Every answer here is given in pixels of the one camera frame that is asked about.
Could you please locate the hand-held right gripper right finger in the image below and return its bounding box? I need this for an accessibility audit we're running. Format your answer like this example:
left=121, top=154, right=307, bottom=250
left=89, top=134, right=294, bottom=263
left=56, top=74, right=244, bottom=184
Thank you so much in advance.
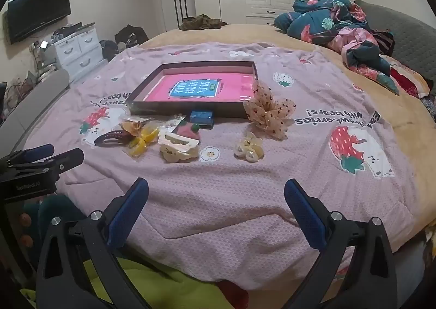
left=284, top=179, right=399, bottom=309

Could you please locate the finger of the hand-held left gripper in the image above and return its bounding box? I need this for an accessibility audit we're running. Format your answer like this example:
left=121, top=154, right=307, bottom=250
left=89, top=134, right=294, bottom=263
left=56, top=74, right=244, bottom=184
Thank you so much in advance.
left=14, top=148, right=84, bottom=178
left=0, top=144, right=55, bottom=171

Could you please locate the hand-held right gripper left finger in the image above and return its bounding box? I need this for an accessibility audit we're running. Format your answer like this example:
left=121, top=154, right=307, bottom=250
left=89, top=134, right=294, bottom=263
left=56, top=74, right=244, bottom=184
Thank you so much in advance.
left=36, top=177, right=150, bottom=309

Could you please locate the dark red hair clip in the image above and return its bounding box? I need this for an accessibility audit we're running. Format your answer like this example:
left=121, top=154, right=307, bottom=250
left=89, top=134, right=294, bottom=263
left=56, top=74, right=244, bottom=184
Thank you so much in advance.
left=93, top=129, right=129, bottom=147

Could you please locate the orange spiral hair tie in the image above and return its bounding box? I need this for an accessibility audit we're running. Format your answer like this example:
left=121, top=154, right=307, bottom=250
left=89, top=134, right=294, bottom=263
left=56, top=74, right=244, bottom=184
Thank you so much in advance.
left=121, top=120, right=145, bottom=136

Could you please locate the cream hair claw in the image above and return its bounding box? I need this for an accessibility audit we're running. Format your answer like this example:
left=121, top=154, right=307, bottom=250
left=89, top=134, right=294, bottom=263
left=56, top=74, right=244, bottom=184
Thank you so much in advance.
left=158, top=129, right=200, bottom=163

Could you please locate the small pink hair clip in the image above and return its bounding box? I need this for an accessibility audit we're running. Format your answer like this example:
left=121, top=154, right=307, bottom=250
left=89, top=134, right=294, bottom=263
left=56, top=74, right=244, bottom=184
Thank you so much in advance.
left=174, top=122, right=201, bottom=142

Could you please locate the pink shallow box tray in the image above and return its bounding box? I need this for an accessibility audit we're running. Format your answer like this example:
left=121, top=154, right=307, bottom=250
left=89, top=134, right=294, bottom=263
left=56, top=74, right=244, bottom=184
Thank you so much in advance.
left=127, top=61, right=259, bottom=120

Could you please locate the polka dot mesh scrunchie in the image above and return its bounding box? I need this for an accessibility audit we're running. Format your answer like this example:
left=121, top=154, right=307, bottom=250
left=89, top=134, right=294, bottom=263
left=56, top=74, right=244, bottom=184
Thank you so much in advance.
left=243, top=79, right=296, bottom=141

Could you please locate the grey padded bed end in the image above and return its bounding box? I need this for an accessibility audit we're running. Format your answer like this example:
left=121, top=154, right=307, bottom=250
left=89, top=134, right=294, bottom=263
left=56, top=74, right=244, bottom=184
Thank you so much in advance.
left=0, top=69, right=70, bottom=157

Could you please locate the person's lime green clothing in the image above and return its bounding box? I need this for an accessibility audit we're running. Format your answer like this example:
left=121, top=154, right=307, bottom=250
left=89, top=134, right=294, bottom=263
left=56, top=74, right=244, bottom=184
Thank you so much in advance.
left=20, top=255, right=239, bottom=309

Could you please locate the pink strawberry printed blanket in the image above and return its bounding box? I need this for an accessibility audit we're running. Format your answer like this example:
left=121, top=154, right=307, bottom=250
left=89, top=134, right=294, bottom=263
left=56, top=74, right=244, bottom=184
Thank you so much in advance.
left=20, top=42, right=426, bottom=292

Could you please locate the pearl hair clip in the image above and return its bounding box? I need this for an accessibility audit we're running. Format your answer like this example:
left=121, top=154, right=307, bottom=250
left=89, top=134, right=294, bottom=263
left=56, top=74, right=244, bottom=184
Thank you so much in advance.
left=234, top=131, right=264, bottom=162

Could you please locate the white earring card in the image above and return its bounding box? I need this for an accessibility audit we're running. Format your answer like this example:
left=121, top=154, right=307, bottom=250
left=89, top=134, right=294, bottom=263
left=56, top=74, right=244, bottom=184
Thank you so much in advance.
left=165, top=115, right=186, bottom=131

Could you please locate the white drawer chest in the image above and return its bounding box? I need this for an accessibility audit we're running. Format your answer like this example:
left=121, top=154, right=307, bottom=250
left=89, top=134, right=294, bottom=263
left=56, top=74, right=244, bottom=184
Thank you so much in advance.
left=51, top=23, right=104, bottom=83

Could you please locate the dark clothes pile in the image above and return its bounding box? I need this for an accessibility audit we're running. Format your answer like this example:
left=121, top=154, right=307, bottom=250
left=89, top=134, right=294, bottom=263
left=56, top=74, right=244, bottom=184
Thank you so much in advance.
left=100, top=40, right=120, bottom=62

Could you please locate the small blue box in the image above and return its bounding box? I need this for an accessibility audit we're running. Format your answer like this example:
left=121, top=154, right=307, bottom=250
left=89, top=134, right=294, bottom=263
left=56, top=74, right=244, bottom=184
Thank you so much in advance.
left=190, top=111, right=214, bottom=129

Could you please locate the black jacket pile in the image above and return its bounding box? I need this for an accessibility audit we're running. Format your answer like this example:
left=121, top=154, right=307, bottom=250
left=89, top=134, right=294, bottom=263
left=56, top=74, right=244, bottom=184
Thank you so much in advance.
left=114, top=25, right=150, bottom=48

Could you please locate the pink book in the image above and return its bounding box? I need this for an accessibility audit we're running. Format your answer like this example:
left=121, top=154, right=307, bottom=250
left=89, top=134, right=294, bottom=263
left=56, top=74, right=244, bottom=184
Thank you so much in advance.
left=143, top=74, right=254, bottom=103

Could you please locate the red floral blanket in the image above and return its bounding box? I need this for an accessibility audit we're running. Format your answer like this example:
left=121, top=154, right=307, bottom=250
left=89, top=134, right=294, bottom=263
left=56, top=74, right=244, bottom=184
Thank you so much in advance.
left=388, top=64, right=430, bottom=99

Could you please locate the tan bed sheet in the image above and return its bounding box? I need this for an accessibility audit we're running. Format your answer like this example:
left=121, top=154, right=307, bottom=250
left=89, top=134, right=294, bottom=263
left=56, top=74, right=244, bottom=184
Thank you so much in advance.
left=140, top=23, right=436, bottom=167

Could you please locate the brown crumpled cloth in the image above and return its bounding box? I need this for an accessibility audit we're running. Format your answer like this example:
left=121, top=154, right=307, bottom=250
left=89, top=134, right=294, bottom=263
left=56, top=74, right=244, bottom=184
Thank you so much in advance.
left=179, top=14, right=229, bottom=31

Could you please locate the teal floral quilt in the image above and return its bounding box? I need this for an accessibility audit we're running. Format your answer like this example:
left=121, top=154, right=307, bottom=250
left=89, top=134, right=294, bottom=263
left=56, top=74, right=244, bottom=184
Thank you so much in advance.
left=274, top=0, right=401, bottom=96

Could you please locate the grey padded headboard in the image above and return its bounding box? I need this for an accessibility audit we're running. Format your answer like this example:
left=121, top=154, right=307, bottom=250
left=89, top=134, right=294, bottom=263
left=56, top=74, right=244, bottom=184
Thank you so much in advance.
left=354, top=0, right=436, bottom=99

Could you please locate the yellow hair ties packet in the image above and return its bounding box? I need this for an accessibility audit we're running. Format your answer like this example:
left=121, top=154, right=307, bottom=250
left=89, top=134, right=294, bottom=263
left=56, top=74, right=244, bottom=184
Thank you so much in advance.
left=128, top=122, right=161, bottom=159

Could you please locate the black wall television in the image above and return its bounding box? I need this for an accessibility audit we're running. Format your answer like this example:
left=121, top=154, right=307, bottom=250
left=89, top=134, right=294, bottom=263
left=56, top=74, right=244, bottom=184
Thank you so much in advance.
left=7, top=0, right=72, bottom=45

